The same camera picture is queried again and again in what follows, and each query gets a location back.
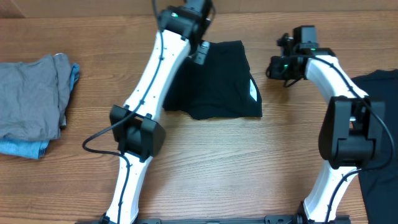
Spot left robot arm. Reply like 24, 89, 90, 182
101, 0, 215, 223

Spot black shorts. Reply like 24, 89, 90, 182
163, 40, 262, 120

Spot black shirt pile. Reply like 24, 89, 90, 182
353, 70, 397, 224

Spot blue folded shirt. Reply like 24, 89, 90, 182
1, 63, 80, 159

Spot grey folded shirt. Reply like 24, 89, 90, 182
1, 53, 72, 141

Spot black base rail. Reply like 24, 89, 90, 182
76, 215, 351, 224

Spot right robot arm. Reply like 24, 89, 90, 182
264, 26, 388, 223

